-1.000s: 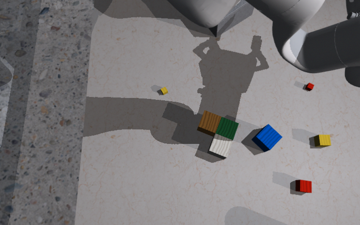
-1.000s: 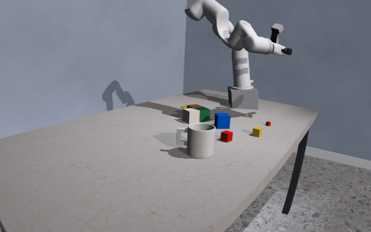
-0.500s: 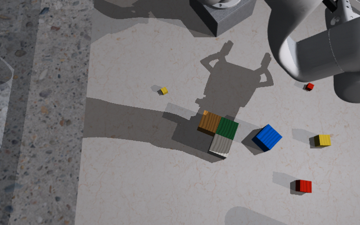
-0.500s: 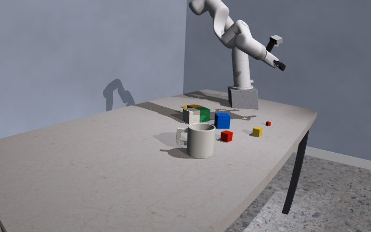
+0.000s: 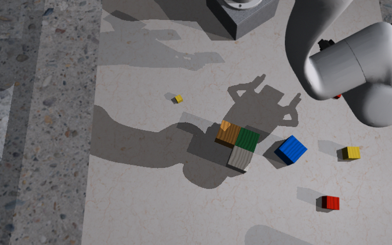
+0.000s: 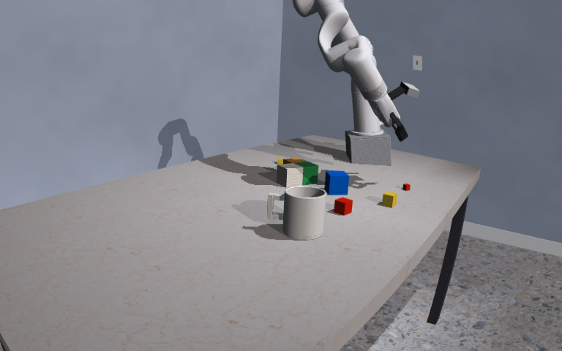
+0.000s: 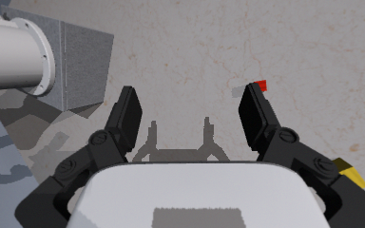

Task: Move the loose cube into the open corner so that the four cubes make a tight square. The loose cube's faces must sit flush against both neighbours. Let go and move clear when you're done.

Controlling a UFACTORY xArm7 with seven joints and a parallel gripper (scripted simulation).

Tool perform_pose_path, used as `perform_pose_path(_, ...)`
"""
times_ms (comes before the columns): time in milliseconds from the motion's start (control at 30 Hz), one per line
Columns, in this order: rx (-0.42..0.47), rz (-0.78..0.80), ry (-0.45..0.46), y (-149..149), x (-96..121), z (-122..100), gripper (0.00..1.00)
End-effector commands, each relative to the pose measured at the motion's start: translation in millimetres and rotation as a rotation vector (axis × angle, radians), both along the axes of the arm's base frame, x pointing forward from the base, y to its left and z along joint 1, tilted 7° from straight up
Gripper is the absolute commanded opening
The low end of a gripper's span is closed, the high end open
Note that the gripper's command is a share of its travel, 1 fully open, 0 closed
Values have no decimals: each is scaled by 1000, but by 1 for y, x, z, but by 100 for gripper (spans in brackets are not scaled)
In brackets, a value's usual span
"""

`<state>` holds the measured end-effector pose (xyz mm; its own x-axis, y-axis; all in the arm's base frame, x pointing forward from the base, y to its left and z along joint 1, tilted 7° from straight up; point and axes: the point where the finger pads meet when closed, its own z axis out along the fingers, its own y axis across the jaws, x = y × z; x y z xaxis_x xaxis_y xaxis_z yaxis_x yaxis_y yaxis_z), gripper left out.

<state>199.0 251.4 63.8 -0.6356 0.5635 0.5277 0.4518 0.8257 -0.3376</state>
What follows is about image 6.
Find green cube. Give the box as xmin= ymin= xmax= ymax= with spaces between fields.
xmin=294 ymin=162 xmax=318 ymax=186

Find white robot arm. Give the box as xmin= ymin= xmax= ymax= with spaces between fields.
xmin=293 ymin=0 xmax=420 ymax=136

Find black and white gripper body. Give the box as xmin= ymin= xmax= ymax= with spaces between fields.
xmin=366 ymin=87 xmax=400 ymax=127

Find blue cube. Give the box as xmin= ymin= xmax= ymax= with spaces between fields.
xmin=325 ymin=171 xmax=349 ymax=195

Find grey mug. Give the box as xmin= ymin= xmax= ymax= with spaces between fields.
xmin=267 ymin=186 xmax=326 ymax=240

